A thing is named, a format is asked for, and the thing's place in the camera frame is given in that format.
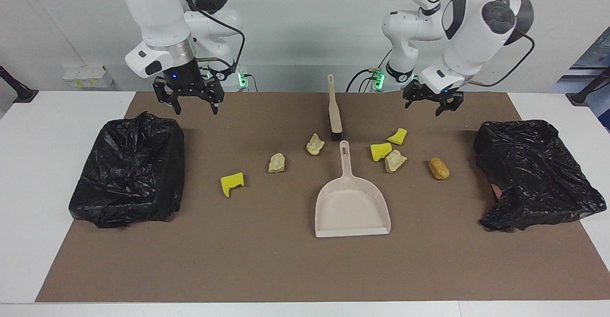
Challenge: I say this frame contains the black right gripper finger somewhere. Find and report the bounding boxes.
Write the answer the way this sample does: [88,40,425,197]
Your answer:
[203,79,224,115]
[152,78,183,115]

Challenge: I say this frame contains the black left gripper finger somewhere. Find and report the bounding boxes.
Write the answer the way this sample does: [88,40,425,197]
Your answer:
[403,82,421,110]
[435,93,464,117]

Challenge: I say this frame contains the large yellow sponge chunk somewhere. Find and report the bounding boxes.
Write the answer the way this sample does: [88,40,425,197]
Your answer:
[370,142,393,162]

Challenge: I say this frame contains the brown oval bread toy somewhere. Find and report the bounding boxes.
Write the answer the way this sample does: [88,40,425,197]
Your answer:
[428,157,450,181]

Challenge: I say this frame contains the pale beige lumpy toy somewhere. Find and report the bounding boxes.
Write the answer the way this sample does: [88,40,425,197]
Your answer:
[384,149,408,174]

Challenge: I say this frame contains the beige brush black bristles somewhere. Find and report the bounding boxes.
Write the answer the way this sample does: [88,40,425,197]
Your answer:
[327,74,344,142]

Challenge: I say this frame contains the yellow notched sponge block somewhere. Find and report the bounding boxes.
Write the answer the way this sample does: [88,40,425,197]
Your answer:
[220,172,245,199]

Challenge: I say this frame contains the beige ridged pastry toy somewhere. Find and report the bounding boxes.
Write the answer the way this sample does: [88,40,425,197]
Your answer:
[306,133,325,156]

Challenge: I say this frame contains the beige plastic dustpan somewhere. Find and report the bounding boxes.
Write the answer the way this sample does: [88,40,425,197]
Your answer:
[315,140,392,238]

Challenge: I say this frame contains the black bagged bin pink patch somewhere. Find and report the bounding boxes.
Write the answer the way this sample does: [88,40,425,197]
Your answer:
[473,119,608,232]

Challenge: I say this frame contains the black clamp stand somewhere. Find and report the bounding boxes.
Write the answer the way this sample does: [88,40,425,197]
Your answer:
[0,65,39,103]
[565,67,610,106]

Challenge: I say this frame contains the blue grey background furniture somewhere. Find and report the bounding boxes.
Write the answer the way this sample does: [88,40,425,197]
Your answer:
[550,25,610,133]

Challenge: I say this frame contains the brown table mat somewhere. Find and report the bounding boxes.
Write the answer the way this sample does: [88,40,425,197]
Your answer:
[36,92,610,303]

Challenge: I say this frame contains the white wall socket boxes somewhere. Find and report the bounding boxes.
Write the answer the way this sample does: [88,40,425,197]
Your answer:
[62,65,114,89]

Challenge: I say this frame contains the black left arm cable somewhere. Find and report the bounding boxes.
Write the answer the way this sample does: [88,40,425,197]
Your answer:
[419,0,536,89]

